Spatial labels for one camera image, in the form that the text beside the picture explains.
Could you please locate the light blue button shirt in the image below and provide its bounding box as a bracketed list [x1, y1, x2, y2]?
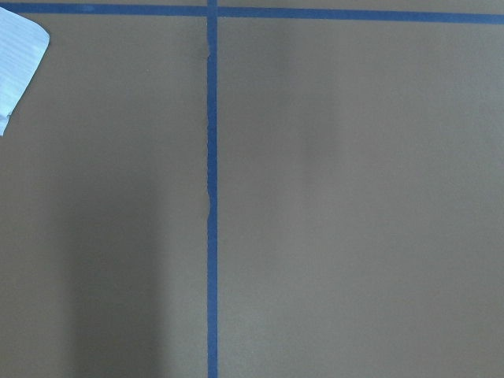
[1, 8, 50, 132]

